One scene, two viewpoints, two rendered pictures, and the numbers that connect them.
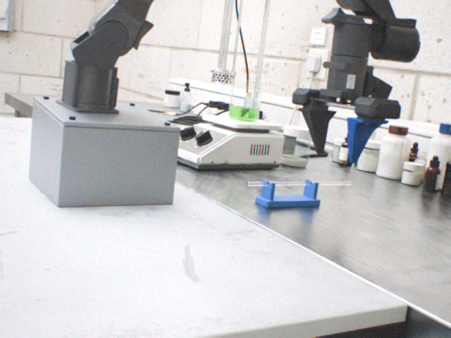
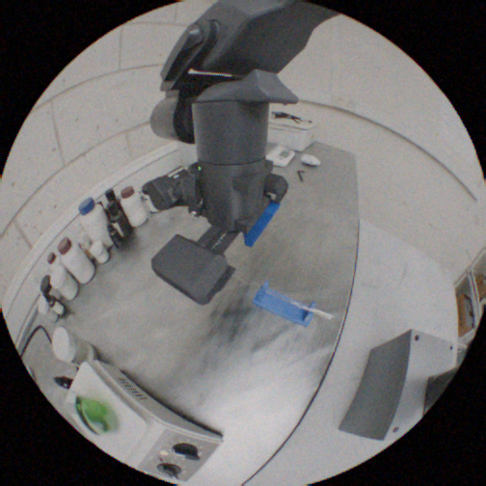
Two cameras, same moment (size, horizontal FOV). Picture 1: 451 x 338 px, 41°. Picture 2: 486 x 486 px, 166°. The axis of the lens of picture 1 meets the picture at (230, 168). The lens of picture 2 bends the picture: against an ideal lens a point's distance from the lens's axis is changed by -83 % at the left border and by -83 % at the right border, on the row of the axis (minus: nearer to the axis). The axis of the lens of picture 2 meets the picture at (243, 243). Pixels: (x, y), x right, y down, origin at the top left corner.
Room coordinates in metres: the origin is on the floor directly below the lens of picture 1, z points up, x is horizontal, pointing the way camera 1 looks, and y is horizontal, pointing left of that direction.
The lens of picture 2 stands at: (0.99, -0.03, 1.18)
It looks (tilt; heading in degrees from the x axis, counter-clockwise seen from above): 47 degrees down; 242
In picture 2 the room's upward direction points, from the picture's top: straight up
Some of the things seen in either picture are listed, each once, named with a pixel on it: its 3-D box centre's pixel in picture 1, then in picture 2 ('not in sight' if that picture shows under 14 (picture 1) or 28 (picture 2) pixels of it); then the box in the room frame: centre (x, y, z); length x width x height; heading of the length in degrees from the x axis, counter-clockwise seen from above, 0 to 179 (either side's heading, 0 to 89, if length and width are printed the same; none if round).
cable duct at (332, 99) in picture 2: not in sight; (401, 127); (-0.27, -0.36, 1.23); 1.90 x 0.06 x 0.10; 122
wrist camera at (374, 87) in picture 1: (366, 84); (187, 182); (0.96, -0.20, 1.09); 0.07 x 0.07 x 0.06; 34
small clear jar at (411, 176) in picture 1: (411, 174); (99, 252); (1.19, -0.36, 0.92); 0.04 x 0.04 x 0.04
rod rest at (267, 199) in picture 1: (289, 192); (285, 303); (0.87, -0.09, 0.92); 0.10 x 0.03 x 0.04; 122
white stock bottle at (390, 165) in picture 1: (394, 151); (74, 259); (1.25, -0.34, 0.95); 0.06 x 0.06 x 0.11
